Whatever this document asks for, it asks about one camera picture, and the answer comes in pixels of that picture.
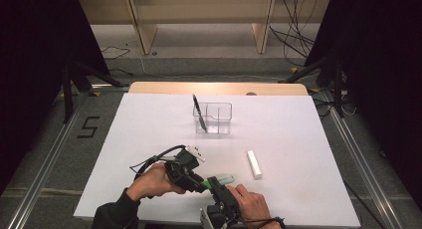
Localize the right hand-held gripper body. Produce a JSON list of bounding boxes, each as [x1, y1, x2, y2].
[[198, 188, 241, 229]]

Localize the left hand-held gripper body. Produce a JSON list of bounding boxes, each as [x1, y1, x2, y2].
[[164, 144, 207, 192]]

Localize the green highlighter marker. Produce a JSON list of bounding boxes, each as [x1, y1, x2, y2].
[[201, 173, 236, 190]]

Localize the white stick tube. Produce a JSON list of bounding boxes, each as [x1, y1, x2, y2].
[[246, 149, 264, 181]]

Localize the black pen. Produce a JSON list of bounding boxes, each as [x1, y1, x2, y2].
[[191, 93, 209, 133]]

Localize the clear plastic organizer box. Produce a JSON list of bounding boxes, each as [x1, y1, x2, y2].
[[192, 102, 233, 135]]

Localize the person's right hand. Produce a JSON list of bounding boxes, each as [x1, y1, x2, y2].
[[226, 183, 277, 228]]

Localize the person's left hand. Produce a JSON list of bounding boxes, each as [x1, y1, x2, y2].
[[126, 161, 187, 202]]

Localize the white table cover sheet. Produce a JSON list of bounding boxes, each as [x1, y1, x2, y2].
[[73, 92, 362, 228]]

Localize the black tripod stand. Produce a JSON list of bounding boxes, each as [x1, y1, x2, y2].
[[61, 61, 130, 123], [278, 54, 347, 118]]

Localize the black curtain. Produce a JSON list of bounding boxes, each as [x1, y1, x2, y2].
[[0, 0, 111, 194], [304, 0, 422, 203]]

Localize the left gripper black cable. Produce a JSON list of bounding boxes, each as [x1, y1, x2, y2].
[[128, 143, 187, 182]]

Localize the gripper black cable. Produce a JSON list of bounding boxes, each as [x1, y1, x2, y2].
[[240, 216, 287, 229], [128, 143, 187, 182]]

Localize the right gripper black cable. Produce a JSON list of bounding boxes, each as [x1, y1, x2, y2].
[[240, 216, 287, 229]]

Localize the tangled black floor cables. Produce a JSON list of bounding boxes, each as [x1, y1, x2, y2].
[[313, 95, 356, 119]]

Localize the aluminium floor rail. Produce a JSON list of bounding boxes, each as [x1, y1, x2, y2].
[[6, 89, 91, 229], [319, 89, 404, 229]]

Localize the long black floor cable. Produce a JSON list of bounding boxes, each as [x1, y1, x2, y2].
[[342, 178, 386, 229]]

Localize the thin black floor cable loop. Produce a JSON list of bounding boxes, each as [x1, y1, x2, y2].
[[101, 45, 132, 61]]

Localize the hanging black cable bundle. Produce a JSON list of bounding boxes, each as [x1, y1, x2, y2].
[[268, 0, 317, 68]]

